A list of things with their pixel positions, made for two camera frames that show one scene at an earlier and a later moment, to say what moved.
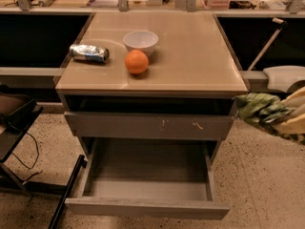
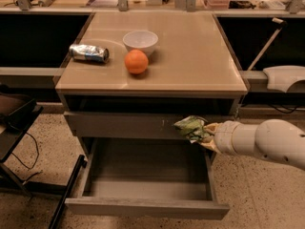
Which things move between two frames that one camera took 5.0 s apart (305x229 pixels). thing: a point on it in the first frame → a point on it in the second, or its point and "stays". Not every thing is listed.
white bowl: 142,40 stays
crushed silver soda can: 90,52 stays
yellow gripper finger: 295,98 → 211,128
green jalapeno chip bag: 263,110 → 192,127
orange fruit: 136,61 stays
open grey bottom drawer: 160,177 stays
